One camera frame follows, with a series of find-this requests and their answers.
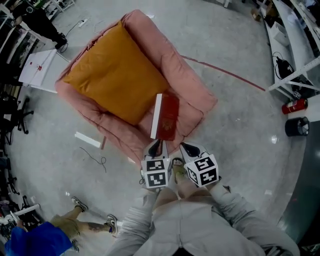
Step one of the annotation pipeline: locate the white shelving rack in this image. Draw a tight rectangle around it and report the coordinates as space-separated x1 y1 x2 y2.
262 0 320 94

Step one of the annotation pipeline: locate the pink armchair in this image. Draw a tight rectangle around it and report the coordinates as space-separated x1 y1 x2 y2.
54 9 219 169

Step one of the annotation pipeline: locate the person's torso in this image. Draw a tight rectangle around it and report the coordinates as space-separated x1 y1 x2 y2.
147 198 253 256

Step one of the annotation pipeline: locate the person's leg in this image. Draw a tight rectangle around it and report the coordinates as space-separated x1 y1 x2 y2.
154 187 180 210
171 156 212 201

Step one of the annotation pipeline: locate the black waste bin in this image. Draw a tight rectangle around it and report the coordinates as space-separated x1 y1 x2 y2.
284 116 310 138

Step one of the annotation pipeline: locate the person's left leg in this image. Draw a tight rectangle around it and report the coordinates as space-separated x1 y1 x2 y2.
154 187 180 210

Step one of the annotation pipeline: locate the black cable bundle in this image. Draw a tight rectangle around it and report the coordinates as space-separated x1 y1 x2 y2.
272 51 295 80

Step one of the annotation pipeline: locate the black cord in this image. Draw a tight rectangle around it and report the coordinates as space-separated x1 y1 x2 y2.
79 146 107 174

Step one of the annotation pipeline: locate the orange cushion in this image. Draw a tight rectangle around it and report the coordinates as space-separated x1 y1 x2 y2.
61 20 169 126

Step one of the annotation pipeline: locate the white plank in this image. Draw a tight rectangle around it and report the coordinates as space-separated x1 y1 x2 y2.
74 131 102 148

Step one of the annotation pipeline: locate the red fire extinguisher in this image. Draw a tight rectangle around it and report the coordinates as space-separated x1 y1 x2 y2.
281 97 309 115

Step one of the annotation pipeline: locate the olive sandal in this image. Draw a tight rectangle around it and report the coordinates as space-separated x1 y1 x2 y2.
172 159 188 185

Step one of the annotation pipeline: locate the white storage box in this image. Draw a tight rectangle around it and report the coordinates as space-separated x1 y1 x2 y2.
18 48 71 95

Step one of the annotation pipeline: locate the person's left forearm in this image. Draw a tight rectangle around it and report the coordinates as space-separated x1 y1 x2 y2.
106 187 161 256

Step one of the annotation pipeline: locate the black office chair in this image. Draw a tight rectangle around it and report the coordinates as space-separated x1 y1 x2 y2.
0 91 35 136

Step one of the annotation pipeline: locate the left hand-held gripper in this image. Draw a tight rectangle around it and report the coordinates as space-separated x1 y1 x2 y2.
139 138 172 190

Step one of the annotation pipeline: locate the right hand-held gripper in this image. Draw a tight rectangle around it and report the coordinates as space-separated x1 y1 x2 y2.
179 141 220 188

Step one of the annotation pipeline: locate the red book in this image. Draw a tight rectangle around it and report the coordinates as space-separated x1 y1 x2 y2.
149 93 180 142

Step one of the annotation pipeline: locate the person's right forearm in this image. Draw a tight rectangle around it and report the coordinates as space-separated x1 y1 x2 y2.
208 183 300 256

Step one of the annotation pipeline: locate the person's right leg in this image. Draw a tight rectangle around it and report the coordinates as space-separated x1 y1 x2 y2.
171 156 212 201

